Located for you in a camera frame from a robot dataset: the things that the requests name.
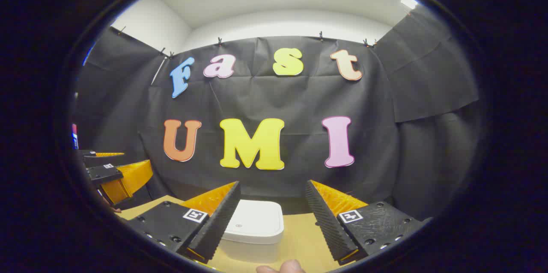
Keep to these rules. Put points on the white desktop garbage bin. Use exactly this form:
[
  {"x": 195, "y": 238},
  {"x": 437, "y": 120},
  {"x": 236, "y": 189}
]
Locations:
[{"x": 257, "y": 221}]

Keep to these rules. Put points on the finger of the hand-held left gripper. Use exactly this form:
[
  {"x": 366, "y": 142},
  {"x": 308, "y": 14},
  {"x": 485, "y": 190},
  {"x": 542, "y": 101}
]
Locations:
[
  {"x": 105, "y": 174},
  {"x": 102, "y": 161}
]

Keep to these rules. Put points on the black backdrop cloth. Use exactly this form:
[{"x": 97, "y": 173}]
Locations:
[{"x": 278, "y": 102}]

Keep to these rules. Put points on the small ceiling light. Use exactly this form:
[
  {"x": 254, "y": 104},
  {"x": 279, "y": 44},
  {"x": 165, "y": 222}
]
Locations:
[{"x": 409, "y": 1}]

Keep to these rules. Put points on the computer monitor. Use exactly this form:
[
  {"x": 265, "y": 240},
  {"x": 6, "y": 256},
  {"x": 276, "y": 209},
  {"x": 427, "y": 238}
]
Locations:
[{"x": 74, "y": 136}]

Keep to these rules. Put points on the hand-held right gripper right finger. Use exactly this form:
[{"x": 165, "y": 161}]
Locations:
[{"x": 325, "y": 221}]

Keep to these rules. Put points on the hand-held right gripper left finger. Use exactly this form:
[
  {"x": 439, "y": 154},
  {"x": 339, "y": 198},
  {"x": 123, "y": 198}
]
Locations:
[{"x": 218, "y": 221}]

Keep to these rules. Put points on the wooden desktop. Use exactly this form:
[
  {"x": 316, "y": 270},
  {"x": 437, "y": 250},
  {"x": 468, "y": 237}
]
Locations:
[{"x": 299, "y": 238}]

